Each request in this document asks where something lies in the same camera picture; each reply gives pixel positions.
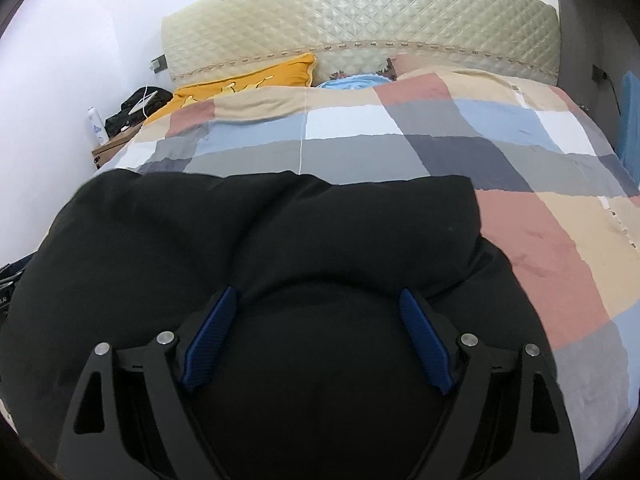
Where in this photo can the cream quilted headboard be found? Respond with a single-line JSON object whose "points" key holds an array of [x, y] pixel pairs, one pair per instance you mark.
{"points": [[350, 15]]}

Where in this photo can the pink pillow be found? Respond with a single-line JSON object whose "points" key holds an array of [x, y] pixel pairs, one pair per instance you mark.
{"points": [[415, 65]]}

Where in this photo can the yellow pillow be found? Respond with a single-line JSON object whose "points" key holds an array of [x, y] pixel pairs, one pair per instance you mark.
{"points": [[260, 77]]}

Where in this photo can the light blue pillow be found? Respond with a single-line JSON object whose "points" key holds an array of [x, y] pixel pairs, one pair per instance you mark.
{"points": [[355, 82]]}

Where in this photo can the black puffer jacket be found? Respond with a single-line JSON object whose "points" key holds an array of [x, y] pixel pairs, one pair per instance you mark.
{"points": [[300, 240]]}

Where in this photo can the blue towel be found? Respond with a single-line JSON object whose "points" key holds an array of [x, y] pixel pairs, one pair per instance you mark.
{"points": [[631, 120]]}

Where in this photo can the plaid patchwork quilt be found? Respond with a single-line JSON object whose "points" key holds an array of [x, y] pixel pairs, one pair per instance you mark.
{"points": [[350, 150]]}

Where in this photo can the white flat device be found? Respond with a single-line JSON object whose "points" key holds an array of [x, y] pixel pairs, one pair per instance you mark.
{"points": [[142, 105]]}

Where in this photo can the black bag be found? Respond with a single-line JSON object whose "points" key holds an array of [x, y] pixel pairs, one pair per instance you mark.
{"points": [[122, 117]]}

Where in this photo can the white plastic bottle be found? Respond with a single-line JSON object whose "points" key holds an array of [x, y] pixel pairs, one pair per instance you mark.
{"points": [[96, 127]]}

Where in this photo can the grey wall socket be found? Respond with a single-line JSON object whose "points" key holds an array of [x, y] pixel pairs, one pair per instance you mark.
{"points": [[159, 64]]}

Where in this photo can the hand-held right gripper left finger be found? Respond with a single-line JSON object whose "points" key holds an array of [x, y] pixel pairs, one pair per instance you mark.
{"points": [[207, 342]]}

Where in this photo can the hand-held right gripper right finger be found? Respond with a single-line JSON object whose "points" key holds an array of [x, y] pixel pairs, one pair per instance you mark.
{"points": [[427, 342]]}

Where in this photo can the dark wall socket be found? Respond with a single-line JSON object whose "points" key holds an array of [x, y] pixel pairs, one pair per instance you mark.
{"points": [[599, 73]]}

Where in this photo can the wooden nightstand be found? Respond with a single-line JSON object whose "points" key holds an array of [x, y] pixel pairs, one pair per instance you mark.
{"points": [[107, 152]]}

